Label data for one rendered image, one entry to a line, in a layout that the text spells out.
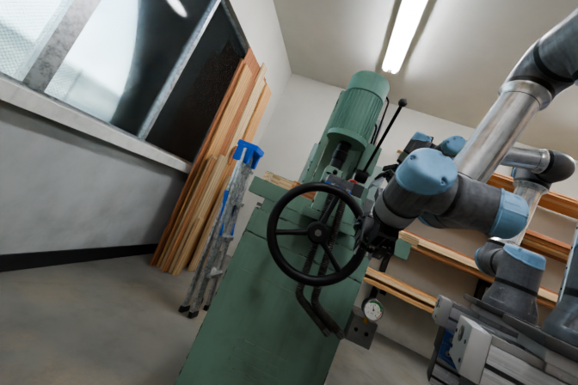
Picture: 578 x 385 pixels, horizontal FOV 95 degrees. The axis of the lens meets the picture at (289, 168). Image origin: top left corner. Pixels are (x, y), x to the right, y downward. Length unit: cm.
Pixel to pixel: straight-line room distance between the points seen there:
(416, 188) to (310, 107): 346
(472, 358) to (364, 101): 87
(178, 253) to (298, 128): 224
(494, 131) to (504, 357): 42
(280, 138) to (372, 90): 265
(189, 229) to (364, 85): 178
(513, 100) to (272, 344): 94
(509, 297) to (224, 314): 95
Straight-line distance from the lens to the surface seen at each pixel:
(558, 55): 73
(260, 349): 105
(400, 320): 365
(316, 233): 75
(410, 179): 44
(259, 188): 96
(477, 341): 70
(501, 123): 70
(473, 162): 64
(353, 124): 111
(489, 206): 49
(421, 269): 361
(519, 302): 122
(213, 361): 109
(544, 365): 73
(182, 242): 241
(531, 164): 134
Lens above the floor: 83
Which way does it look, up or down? 8 degrees up
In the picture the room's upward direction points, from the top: 24 degrees clockwise
